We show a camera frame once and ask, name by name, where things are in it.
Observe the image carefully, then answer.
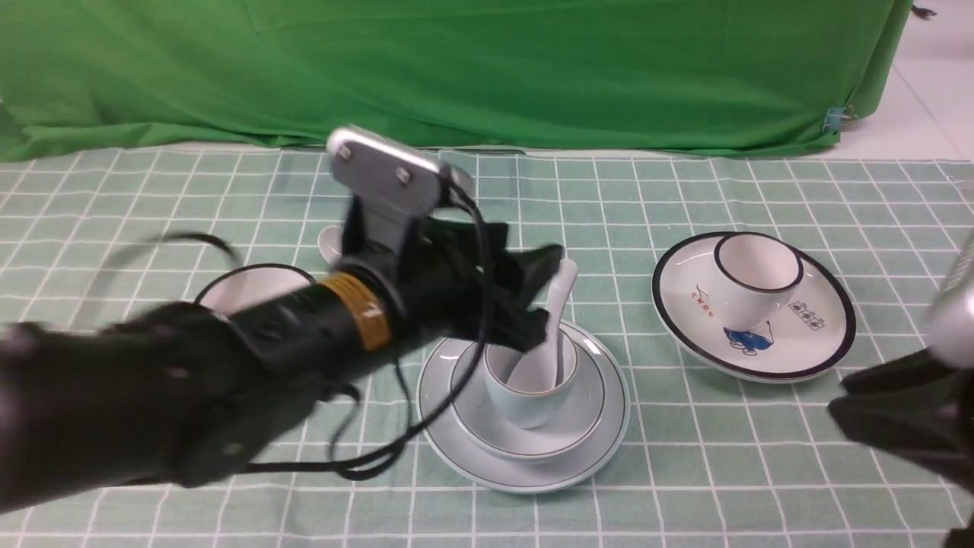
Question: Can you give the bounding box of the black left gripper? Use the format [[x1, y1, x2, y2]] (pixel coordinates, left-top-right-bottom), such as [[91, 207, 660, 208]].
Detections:
[[339, 199, 565, 358]]

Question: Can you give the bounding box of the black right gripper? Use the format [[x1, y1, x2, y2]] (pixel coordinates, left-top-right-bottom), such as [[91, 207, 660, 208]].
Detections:
[[828, 349, 973, 493]]

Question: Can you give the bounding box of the plain pale blue spoon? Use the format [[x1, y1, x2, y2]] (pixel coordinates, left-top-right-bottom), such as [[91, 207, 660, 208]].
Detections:
[[507, 259, 578, 394]]

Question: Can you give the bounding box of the pale blue cup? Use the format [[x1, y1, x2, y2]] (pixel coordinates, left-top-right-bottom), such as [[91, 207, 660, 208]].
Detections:
[[483, 323, 580, 429]]

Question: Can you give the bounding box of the pale blue bowl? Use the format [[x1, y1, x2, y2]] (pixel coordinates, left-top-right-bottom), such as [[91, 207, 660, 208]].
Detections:
[[453, 343, 606, 462]]

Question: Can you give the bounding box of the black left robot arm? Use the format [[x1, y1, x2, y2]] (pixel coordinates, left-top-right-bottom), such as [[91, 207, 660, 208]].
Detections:
[[2, 198, 564, 513]]

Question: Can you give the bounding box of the white plate black rim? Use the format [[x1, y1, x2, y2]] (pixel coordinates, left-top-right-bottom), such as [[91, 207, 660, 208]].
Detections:
[[651, 231, 857, 383]]

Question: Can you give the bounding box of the pale blue flat plate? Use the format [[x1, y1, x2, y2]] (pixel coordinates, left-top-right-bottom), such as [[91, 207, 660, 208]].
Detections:
[[425, 322, 631, 495]]

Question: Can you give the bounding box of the white spoon with pattern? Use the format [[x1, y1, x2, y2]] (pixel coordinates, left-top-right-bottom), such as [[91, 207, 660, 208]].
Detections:
[[317, 225, 343, 265]]

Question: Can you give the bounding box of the green checkered tablecloth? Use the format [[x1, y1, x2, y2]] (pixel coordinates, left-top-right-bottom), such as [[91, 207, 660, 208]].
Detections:
[[1, 147, 972, 547]]

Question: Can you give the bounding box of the white cup black rim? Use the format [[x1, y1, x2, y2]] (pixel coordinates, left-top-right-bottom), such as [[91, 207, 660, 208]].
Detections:
[[706, 232, 804, 332]]

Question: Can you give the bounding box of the white bowl black rim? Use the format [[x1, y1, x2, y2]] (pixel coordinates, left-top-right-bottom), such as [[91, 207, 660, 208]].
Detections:
[[194, 263, 316, 317]]

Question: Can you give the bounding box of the blue clip on backdrop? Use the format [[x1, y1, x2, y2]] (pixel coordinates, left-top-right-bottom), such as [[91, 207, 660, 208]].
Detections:
[[821, 105, 858, 135]]

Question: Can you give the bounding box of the green backdrop cloth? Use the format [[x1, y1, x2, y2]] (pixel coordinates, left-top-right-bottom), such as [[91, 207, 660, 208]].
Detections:
[[1, 1, 910, 162]]

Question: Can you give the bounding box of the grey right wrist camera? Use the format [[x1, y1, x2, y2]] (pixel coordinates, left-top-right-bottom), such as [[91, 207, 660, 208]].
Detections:
[[926, 234, 973, 370]]

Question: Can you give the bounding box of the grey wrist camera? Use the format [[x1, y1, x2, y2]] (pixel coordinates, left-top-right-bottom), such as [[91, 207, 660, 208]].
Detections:
[[326, 127, 476, 216], [926, 234, 973, 370]]

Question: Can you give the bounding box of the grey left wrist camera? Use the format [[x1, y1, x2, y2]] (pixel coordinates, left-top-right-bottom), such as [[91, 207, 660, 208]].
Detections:
[[326, 127, 476, 216]]

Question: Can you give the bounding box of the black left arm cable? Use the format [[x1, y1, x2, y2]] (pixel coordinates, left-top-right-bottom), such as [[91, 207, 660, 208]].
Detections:
[[243, 175, 495, 480]]

